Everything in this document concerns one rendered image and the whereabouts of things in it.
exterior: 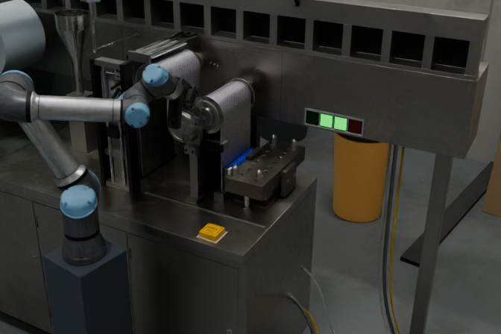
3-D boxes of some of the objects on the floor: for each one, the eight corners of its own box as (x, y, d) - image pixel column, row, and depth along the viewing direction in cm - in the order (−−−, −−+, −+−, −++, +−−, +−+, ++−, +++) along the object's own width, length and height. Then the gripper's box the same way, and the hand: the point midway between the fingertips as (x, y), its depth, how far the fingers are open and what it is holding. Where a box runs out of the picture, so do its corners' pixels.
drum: (396, 209, 425) (407, 124, 399) (367, 232, 398) (376, 144, 372) (347, 190, 447) (354, 109, 421) (316, 212, 420) (321, 127, 394)
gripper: (190, 79, 219) (215, 101, 238) (166, 74, 223) (192, 97, 242) (182, 102, 217) (207, 122, 236) (158, 97, 222) (185, 118, 240)
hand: (196, 115), depth 237 cm, fingers closed, pressing on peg
